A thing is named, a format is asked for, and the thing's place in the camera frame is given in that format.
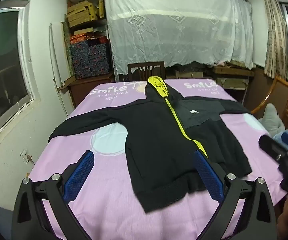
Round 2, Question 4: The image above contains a white framed window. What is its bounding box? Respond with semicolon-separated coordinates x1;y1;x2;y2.
0;1;41;150

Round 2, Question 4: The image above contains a black hoodie jacket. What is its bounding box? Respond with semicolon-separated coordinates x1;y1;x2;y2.
48;76;253;213

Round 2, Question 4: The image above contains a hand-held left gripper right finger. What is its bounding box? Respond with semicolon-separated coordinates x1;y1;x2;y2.
194;150;277;240

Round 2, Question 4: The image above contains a beige checked curtain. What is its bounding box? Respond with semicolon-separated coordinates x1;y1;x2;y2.
257;0;288;79

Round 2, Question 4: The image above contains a blue towel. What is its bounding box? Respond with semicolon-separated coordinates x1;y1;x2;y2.
274;129;288;143

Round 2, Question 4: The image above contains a white board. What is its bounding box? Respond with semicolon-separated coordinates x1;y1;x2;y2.
49;21;72;90

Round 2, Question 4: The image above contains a stack of yellow woven boxes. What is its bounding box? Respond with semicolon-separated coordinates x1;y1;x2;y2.
66;0;107;28

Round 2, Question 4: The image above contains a stack of blue patterned boxes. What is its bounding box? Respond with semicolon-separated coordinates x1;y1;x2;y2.
70;42;110;80

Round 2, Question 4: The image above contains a pink printed blanket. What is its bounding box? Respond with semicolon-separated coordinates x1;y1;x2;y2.
28;79;288;240

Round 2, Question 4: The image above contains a wooden bench shelf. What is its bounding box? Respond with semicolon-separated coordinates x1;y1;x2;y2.
214;65;255;90

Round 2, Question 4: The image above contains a dark wooden chair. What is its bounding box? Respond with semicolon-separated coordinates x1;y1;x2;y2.
127;61;165;82

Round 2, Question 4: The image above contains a green patterned panel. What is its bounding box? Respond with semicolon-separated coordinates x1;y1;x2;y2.
63;21;76;78

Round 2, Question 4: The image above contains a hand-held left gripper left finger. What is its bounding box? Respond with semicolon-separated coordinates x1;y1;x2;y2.
11;150;95;240

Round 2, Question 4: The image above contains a brown wooden cabinet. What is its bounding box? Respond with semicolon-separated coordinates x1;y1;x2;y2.
69;73;116;108

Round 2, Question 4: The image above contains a wall socket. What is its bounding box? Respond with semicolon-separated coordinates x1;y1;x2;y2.
21;149;36;165

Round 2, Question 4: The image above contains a stack of orange boxes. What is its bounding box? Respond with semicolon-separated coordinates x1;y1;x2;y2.
70;34;107;46

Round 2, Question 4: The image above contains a white lace cloth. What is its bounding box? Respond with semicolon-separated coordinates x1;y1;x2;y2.
100;0;257;75

